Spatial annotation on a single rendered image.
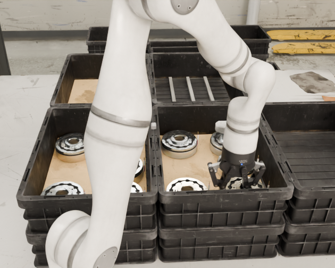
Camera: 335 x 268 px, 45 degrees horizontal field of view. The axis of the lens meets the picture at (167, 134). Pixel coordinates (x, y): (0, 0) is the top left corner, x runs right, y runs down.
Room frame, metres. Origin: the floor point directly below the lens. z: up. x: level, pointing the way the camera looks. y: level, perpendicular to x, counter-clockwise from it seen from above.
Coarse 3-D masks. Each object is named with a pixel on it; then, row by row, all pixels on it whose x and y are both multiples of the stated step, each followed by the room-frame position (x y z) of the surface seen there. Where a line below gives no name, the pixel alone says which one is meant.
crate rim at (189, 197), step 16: (160, 144) 0.83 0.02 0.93; (272, 144) 0.84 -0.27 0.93; (160, 160) 0.77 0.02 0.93; (160, 176) 0.71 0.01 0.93; (288, 176) 0.71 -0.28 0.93; (160, 192) 0.65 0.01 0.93; (176, 192) 0.65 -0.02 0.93; (192, 192) 0.65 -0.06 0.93; (208, 192) 0.65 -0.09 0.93; (224, 192) 0.65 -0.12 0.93; (240, 192) 0.66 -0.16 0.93; (256, 192) 0.66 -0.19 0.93; (272, 192) 0.66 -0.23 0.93; (288, 192) 0.66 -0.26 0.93
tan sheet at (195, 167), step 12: (204, 144) 0.98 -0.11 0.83; (192, 156) 0.92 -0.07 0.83; (204, 156) 0.92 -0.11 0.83; (216, 156) 0.92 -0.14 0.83; (168, 168) 0.86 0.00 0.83; (180, 168) 0.86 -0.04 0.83; (192, 168) 0.86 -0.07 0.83; (204, 168) 0.87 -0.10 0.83; (168, 180) 0.81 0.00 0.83; (204, 180) 0.81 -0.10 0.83
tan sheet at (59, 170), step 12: (144, 144) 0.97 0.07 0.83; (144, 156) 0.91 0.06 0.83; (60, 168) 0.85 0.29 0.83; (72, 168) 0.85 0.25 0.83; (84, 168) 0.86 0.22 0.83; (48, 180) 0.80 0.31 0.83; (60, 180) 0.80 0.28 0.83; (72, 180) 0.80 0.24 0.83; (84, 180) 0.81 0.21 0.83; (144, 180) 0.81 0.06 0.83
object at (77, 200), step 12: (48, 108) 1.00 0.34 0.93; (60, 108) 1.00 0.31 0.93; (72, 108) 1.01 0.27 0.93; (84, 108) 1.01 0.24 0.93; (48, 120) 0.94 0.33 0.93; (36, 144) 0.82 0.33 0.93; (36, 156) 0.77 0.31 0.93; (24, 180) 0.68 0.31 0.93; (156, 180) 0.69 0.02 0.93; (24, 192) 0.65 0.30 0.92; (132, 192) 0.65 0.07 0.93; (144, 192) 0.65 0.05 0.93; (156, 192) 0.65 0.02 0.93; (24, 204) 0.62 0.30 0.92; (36, 204) 0.62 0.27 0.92; (48, 204) 0.62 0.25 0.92; (60, 204) 0.62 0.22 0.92; (72, 204) 0.63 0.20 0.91; (84, 204) 0.63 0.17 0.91; (132, 204) 0.64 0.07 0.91; (144, 204) 0.64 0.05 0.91
